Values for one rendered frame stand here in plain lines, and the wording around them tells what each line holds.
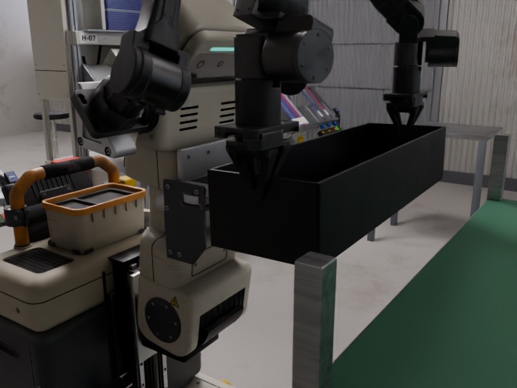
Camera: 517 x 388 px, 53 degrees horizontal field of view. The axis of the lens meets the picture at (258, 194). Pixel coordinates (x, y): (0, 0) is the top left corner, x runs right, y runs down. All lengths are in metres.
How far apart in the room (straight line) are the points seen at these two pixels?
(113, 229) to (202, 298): 0.36
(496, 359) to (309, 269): 0.28
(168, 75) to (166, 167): 0.28
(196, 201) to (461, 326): 0.50
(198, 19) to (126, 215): 0.59
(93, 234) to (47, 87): 2.11
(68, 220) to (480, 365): 0.96
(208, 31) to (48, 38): 2.37
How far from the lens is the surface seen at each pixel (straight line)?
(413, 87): 1.14
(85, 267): 1.26
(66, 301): 1.24
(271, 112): 0.63
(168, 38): 0.85
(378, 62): 5.57
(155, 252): 1.09
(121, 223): 1.36
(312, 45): 0.57
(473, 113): 5.38
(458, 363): 0.63
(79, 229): 1.28
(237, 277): 1.18
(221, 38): 0.98
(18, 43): 9.05
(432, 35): 1.12
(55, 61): 3.25
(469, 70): 5.37
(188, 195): 0.95
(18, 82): 9.01
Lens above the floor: 1.28
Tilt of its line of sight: 16 degrees down
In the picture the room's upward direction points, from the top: straight up
